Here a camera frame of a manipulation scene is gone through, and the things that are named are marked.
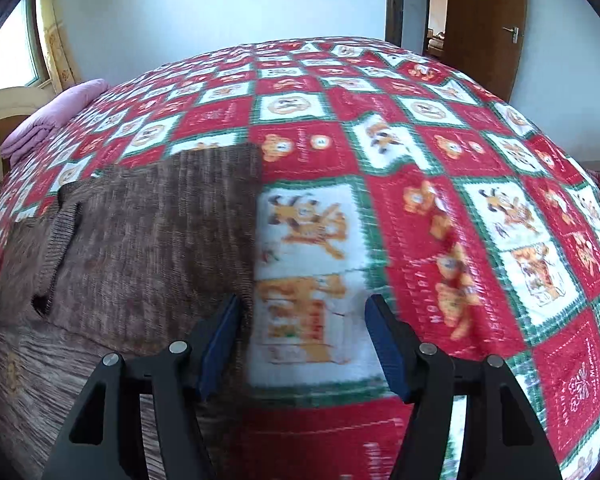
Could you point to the brown wooden door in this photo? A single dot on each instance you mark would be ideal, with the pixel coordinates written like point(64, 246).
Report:
point(480, 35)

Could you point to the dark wooden door frame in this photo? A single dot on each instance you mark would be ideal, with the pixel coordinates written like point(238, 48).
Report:
point(394, 0)

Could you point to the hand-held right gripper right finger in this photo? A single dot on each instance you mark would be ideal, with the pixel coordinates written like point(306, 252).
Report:
point(387, 350)

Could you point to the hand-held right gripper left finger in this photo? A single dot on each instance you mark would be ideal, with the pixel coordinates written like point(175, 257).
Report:
point(220, 355)

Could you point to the brown knit sweater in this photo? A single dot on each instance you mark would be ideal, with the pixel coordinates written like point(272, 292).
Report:
point(155, 240)

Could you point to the pink folded quilt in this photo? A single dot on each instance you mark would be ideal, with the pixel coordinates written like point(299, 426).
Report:
point(55, 115)

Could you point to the cream wooden headboard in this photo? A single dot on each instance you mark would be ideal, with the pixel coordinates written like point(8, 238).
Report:
point(10, 102)

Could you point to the yellow sheer curtain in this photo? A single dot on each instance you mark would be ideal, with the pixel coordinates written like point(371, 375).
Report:
point(55, 50)

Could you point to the red checkered printed blanket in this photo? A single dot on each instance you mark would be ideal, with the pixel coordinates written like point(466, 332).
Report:
point(430, 210)

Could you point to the window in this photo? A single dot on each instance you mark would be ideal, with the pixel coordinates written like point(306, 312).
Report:
point(15, 45)

